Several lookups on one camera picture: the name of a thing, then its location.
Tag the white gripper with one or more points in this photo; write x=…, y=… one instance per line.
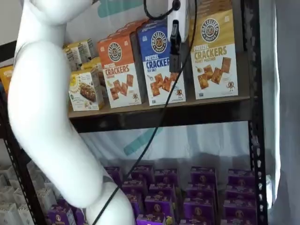
x=184, y=18

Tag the yellow white pretzel crackers box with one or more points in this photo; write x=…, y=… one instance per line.
x=215, y=58
x=220, y=4

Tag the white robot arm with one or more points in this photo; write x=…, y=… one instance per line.
x=42, y=93

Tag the blue white pretzel crackers box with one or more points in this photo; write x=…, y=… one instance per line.
x=153, y=20
x=152, y=70

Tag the orange white pretzel crackers box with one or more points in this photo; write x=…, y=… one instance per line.
x=122, y=29
x=119, y=70

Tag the brown shelf board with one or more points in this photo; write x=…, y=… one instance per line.
x=131, y=109

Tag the yellow granola bar box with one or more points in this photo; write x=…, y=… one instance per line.
x=93, y=47
x=83, y=50
x=71, y=57
x=92, y=64
x=84, y=91

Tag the black metal shelf rack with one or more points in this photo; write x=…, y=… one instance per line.
x=257, y=140

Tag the purple Annie's box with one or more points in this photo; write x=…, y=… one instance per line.
x=241, y=192
x=79, y=216
x=199, y=222
x=134, y=187
x=61, y=214
x=113, y=174
x=203, y=175
x=166, y=175
x=242, y=177
x=240, y=208
x=201, y=191
x=143, y=172
x=151, y=220
x=162, y=190
x=158, y=205
x=200, y=208
x=138, y=204
x=239, y=222

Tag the orange snack box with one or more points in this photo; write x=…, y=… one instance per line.
x=5, y=79

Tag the white backdrop with teal print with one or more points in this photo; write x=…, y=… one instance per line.
x=187, y=145

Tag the white curtain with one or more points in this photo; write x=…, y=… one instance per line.
x=286, y=93

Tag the white paper carton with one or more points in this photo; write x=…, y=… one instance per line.
x=18, y=194
x=45, y=197
x=25, y=215
x=7, y=212

